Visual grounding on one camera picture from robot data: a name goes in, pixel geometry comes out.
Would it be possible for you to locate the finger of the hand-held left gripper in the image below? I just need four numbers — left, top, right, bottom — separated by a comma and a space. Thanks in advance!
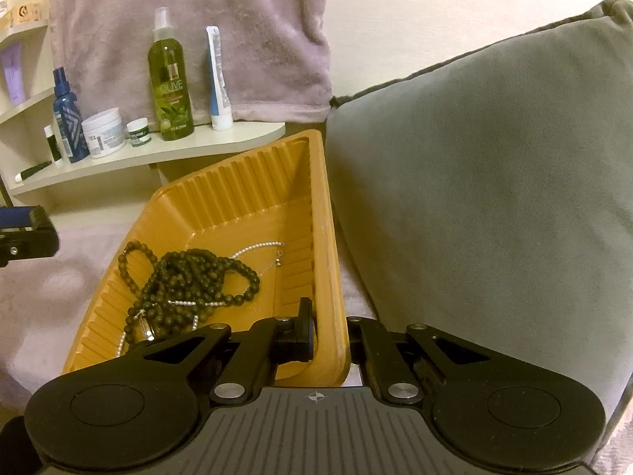
0, 205, 61, 268

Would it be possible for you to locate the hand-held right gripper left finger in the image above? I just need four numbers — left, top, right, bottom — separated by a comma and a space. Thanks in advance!
143, 297, 317, 404

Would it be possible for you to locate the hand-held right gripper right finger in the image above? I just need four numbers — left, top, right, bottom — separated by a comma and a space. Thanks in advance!
346, 315, 490, 404

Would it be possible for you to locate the white pearl necklace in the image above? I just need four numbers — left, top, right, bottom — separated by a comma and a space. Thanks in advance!
116, 240, 288, 357

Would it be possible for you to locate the brown bead bracelet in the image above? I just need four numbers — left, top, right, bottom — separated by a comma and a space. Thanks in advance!
118, 240, 160, 284

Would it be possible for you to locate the dark bead necklace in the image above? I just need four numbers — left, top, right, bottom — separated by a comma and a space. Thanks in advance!
126, 247, 261, 342

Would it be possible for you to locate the orange plastic tray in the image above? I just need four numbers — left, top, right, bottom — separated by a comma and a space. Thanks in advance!
62, 129, 353, 388

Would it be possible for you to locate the dark green mascara tube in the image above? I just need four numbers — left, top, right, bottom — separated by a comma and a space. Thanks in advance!
15, 160, 53, 182

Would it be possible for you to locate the black white lip balm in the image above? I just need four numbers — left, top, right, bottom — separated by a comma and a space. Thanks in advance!
44, 125, 63, 163

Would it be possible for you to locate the lavender table towel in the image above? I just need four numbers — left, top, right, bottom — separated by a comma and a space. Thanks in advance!
0, 203, 377, 409

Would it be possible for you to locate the blue spray bottle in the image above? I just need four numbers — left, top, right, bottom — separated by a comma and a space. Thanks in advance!
53, 66, 91, 164

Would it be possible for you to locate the white cream jar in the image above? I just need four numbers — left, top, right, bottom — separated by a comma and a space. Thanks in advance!
81, 108, 125, 160

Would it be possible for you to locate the purple tube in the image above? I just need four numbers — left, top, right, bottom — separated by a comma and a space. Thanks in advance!
0, 42, 25, 106

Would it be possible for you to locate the small green jar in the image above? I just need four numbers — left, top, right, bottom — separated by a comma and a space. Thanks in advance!
127, 118, 150, 149

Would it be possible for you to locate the cream shelf unit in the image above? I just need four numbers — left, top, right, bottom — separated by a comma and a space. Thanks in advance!
0, 0, 288, 199

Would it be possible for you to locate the grey cushion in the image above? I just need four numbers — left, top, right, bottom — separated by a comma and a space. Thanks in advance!
326, 0, 633, 436

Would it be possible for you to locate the green spray bottle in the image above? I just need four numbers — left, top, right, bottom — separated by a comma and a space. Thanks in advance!
148, 7, 195, 142

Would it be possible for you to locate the beige patterned box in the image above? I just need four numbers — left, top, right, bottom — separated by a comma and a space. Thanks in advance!
0, 2, 43, 25

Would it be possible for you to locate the white blue tube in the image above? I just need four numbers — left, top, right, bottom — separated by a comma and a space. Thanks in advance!
205, 26, 233, 131

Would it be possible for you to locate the mauve hanging towel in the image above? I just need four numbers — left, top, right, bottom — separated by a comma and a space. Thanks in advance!
48, 0, 333, 124

